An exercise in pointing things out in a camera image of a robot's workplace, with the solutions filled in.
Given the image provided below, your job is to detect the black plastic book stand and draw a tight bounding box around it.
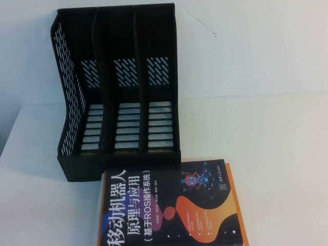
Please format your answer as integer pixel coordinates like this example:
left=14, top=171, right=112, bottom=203
left=50, top=3, right=182, bottom=182

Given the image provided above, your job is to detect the orange bordered book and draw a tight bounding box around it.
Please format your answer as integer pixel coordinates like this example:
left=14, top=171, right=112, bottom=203
left=97, top=161, right=250, bottom=246

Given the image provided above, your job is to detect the dark cover robotics book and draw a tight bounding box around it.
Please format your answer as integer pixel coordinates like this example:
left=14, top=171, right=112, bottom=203
left=98, top=159, right=241, bottom=246

